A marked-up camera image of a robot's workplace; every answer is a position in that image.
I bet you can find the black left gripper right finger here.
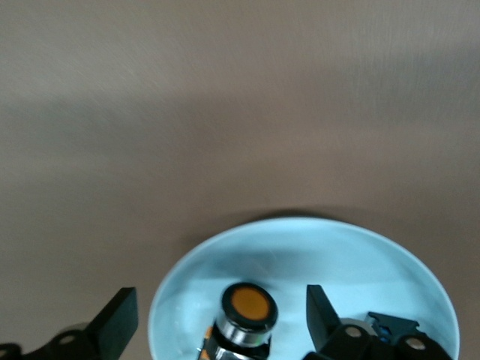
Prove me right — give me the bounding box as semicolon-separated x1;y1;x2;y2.
302;284;451;360

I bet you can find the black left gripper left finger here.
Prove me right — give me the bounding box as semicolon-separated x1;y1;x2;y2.
0;286;138;360

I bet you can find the light blue round plate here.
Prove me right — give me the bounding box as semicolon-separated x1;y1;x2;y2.
148;217;461;360

